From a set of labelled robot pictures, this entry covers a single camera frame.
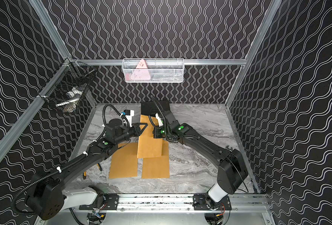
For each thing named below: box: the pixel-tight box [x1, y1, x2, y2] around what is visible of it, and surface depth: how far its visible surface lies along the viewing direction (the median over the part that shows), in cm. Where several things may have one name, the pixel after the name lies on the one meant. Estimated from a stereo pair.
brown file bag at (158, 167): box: [141, 139, 170, 179], surface depth 88 cm
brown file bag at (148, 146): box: [136, 114, 163, 159], surface depth 79 cm
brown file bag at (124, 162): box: [108, 142, 138, 179], surface depth 87 cm
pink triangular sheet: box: [129, 59, 151, 81], surface depth 92 cm
